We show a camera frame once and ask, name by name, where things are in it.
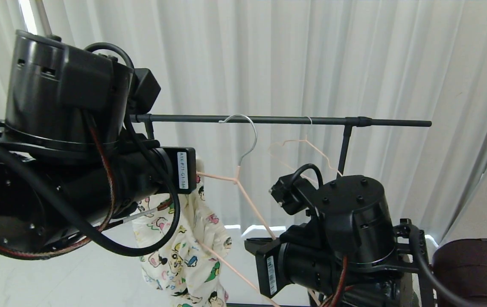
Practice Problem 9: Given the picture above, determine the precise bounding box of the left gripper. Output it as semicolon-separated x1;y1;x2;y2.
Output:
0;146;197;257

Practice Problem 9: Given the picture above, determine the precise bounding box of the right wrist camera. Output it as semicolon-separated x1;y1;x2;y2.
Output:
269;174;318;239

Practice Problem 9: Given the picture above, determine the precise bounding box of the cream printed garment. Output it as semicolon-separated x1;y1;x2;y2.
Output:
132;158;233;307

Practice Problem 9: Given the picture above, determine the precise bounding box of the white curtain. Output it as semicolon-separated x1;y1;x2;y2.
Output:
0;0;487;239

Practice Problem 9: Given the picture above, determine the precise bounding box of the black clothes rack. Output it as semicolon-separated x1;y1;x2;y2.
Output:
134;113;432;307

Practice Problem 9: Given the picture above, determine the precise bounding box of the pink clothes hanger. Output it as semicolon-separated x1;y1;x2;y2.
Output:
268;136;343;177
196;114;282;307

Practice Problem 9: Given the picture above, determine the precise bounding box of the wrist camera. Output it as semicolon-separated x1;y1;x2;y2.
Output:
129;67;162;116
269;174;318;239

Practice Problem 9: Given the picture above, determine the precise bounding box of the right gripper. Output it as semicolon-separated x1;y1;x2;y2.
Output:
254;237;417;307

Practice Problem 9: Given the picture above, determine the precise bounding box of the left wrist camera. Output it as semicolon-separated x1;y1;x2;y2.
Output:
129;67;162;116

